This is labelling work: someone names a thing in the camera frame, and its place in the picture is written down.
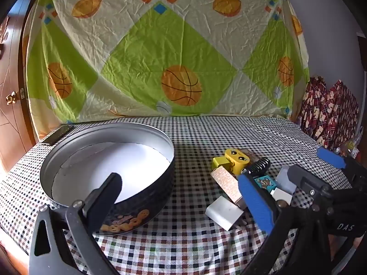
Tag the small yellow smiley trinket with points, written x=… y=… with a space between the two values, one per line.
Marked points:
x=351 y=144

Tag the brown rectangular plastic case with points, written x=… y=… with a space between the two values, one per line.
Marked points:
x=253 y=157

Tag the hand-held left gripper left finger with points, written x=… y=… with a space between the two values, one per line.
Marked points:
x=103 y=197

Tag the black smartphone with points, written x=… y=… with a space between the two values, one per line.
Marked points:
x=57 y=134

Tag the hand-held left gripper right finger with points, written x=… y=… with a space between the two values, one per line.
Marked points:
x=256 y=200

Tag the small plain white box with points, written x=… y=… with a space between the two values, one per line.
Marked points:
x=282 y=197

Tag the green basketball print bedsheet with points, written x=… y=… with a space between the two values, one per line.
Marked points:
x=160 y=34

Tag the brown and beige rectangular block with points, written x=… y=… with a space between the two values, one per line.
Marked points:
x=226 y=183

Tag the yellow toy block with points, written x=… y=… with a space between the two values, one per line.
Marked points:
x=219 y=161

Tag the yellow face toy head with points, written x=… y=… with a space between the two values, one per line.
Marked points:
x=236 y=157

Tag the white charger plug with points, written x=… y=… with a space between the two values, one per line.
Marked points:
x=223 y=212

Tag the teal bear toy block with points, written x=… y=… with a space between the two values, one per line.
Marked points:
x=265 y=182

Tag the red patterned cloth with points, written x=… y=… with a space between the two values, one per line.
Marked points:
x=329 y=114

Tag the white box with red label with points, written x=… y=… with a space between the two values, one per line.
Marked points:
x=283 y=180

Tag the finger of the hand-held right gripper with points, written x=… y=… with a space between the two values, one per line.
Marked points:
x=306 y=179
x=329 y=156

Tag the round dark cookie tin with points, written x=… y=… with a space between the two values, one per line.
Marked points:
x=143 y=194

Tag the checkered tablecloth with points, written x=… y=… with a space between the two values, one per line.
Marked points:
x=195 y=137

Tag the brown wooden door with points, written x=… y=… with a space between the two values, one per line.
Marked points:
x=11 y=63

